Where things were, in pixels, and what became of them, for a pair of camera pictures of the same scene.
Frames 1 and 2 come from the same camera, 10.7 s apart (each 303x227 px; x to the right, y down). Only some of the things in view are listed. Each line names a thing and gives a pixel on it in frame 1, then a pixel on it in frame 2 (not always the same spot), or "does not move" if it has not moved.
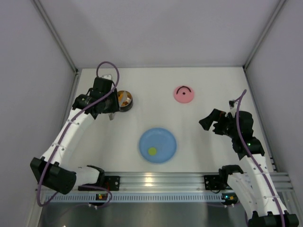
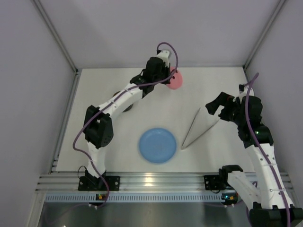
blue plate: [161, 139] does not move
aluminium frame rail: [180, 182] does not move
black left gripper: [114, 104] -> [171, 74]
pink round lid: [183, 94] -> [176, 82]
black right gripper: [218, 126] -> [225, 104]
